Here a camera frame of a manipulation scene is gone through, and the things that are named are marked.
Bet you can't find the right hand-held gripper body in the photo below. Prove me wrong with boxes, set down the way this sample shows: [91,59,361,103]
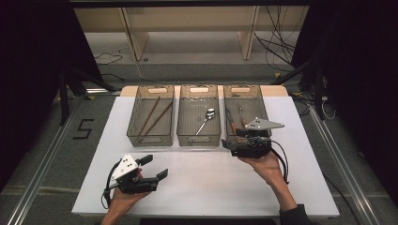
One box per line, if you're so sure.
[230,116,285,159]

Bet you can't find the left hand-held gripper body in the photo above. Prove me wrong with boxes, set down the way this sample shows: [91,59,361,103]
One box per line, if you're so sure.
[111,153,161,195]

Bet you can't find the wooden-handled kitchen scissors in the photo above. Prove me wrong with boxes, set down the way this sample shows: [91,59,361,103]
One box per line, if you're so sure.
[224,102,248,136]

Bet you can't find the grey translucent plastic bin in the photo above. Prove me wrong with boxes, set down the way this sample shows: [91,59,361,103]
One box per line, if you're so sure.
[126,84,176,148]
[222,83,272,147]
[176,83,222,147]

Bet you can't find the silver metal spoon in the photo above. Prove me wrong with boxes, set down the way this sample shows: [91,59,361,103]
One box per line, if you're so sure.
[195,108,217,136]

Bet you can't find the person's right hand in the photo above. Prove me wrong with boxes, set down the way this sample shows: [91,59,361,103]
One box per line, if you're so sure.
[238,152,284,188]

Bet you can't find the person's left hand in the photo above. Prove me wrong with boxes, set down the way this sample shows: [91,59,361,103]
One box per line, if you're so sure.
[107,187,152,218]

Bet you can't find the white table mat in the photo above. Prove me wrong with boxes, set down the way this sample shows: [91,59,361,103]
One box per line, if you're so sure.
[70,95,341,218]

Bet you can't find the black metal stand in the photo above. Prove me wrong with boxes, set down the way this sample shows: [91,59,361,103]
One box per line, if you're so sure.
[271,55,327,122]
[57,67,118,127]

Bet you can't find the light wooden shelf unit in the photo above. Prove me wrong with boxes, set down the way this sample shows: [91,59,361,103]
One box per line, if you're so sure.
[74,6,311,62]

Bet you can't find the black curtain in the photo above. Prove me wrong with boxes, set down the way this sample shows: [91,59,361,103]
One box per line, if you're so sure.
[290,0,398,199]
[0,0,105,192]

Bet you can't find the left hand-held gripper black cable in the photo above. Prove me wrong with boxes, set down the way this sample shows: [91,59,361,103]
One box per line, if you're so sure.
[100,159,124,210]

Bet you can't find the hand-held gripper black cable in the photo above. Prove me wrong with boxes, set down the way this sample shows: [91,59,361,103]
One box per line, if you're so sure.
[100,159,124,210]
[270,140,291,186]

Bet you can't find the right hand-held gripper black cable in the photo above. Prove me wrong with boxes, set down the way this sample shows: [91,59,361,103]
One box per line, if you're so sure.
[270,140,291,186]

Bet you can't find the white cable loop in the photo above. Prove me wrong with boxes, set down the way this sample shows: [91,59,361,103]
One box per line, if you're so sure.
[321,96,338,121]

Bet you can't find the silver aluminium floor rail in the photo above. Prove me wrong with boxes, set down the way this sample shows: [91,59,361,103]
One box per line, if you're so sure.
[6,96,83,225]
[308,106,381,225]

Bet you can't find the bundle of black hanging cables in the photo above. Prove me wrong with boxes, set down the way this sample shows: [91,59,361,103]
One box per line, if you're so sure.
[253,6,299,73]

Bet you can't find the thin black floor cable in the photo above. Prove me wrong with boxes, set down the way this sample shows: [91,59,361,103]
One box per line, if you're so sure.
[94,52,124,66]

